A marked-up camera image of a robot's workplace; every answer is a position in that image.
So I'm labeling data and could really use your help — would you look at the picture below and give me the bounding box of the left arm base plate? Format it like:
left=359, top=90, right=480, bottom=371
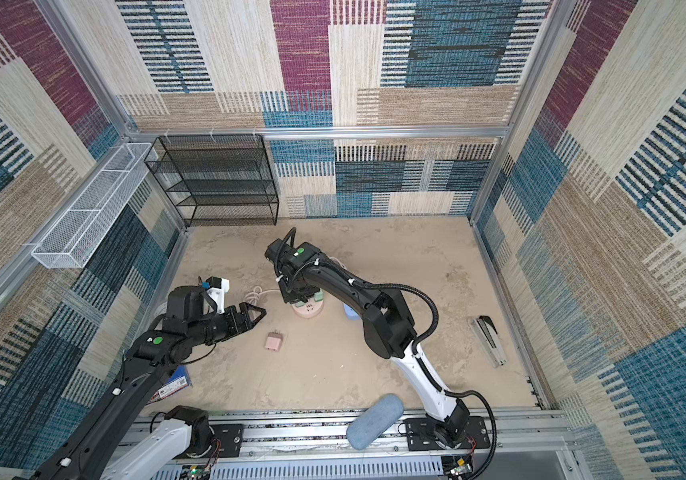
left=175, top=423, right=245, bottom=462

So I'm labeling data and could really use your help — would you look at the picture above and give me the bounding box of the black wire shelf rack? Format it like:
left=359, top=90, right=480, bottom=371
left=146, top=134, right=280, bottom=228

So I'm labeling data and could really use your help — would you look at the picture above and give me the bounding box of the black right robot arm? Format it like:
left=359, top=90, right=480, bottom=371
left=265, top=229, right=491, bottom=448

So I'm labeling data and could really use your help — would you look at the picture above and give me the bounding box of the blue square power strip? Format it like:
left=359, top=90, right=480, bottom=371
left=344, top=304, right=361, bottom=321

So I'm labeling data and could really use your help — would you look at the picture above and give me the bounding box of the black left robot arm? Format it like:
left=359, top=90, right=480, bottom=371
left=31, top=285, right=267, bottom=479

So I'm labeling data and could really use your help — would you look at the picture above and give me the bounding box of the blue printed booklet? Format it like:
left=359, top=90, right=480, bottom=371
left=147, top=365, right=192, bottom=405

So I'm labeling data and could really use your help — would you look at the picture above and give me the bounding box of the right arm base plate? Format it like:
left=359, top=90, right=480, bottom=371
left=402, top=416, right=492, bottom=451

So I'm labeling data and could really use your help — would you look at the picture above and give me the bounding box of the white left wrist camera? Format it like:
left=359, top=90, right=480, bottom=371
left=201, top=276, right=230, bottom=314

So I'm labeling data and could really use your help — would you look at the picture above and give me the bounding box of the pink round power strip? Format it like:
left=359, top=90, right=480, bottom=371
left=292, top=300, right=324, bottom=319

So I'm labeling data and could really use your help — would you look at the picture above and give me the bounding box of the pink plug adapter cube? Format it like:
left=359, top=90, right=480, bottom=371
left=264, top=332, right=284, bottom=352

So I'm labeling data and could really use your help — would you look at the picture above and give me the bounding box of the silver stapler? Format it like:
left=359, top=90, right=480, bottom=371
left=471, top=315, right=508, bottom=368

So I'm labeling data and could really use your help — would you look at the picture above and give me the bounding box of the white wire mesh basket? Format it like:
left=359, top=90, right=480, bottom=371
left=25, top=142, right=152, bottom=269

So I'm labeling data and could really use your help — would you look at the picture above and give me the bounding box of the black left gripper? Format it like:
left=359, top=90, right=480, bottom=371
left=189, top=301, right=266, bottom=348

